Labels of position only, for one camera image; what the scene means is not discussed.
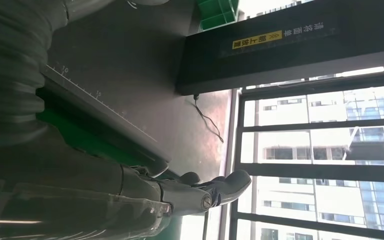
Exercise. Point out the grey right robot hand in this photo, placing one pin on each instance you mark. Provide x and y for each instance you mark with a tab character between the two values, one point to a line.
62	185

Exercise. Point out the black weighing platform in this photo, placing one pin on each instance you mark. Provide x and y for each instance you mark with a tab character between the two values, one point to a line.
119	59

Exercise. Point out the green conveyor belt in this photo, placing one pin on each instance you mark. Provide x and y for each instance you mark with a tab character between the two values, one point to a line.
79	139

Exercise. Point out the green plastic crate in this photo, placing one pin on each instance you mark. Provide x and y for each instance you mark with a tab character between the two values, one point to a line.
216	13

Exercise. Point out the white building outside window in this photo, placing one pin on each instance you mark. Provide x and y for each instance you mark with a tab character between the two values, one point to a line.
284	109

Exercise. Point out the black and yellow warning label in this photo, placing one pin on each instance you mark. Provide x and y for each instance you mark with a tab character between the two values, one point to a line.
258	39

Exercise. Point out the black scanner column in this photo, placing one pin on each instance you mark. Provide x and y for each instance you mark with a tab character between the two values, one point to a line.
311	63

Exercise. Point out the black window frame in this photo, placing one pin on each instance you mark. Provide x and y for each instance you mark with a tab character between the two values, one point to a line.
311	170

